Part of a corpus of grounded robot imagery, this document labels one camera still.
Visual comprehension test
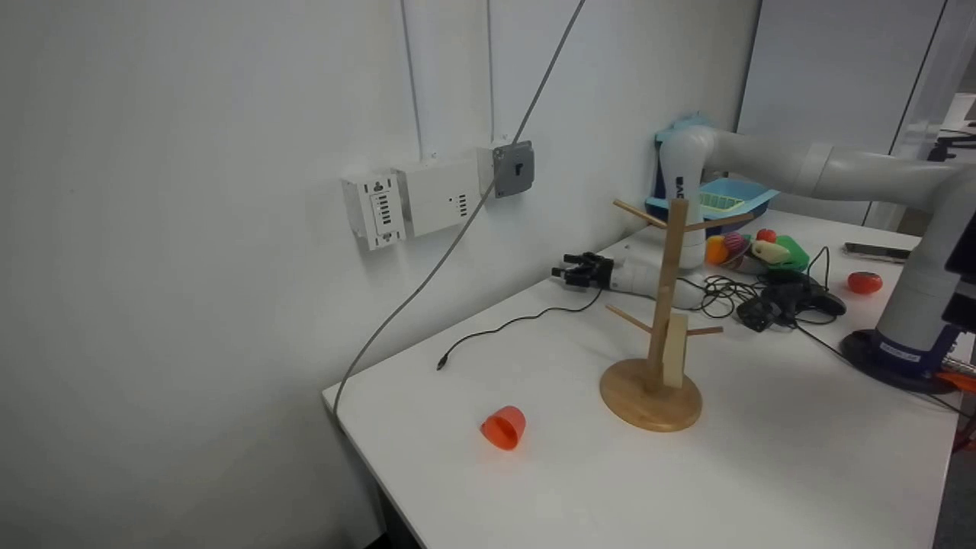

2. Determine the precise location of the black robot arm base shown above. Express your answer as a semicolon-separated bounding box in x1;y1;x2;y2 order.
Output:
838;325;956;392

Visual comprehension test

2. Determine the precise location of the red round object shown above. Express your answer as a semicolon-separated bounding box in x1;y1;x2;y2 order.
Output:
849;272;885;297

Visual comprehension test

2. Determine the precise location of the black gripper of second arm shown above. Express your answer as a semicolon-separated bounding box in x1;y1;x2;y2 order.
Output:
552;253;614;289

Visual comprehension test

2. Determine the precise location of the wooden hanger tree stand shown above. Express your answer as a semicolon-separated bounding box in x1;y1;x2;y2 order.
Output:
596;197;702;432

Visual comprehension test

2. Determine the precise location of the white wall socket box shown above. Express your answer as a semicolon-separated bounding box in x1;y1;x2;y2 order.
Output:
342;148;491;249

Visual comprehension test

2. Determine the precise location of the green yellow toy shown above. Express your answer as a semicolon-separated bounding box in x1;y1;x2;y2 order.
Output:
750;236;811;272

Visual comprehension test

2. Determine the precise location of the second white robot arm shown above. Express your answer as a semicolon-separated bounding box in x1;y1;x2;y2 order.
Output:
653;117;976;392

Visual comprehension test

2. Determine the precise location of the small orange cup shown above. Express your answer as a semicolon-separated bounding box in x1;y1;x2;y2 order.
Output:
479;407;527;451

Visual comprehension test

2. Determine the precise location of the grey hanging wall cable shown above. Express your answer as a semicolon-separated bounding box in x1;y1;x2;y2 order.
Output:
330;0;588;416

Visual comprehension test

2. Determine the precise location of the grey wall junction box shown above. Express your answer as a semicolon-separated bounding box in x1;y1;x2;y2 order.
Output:
491;139;534;197

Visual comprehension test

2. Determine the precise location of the black cable on table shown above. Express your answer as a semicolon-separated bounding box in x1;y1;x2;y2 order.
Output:
434;286;605;372

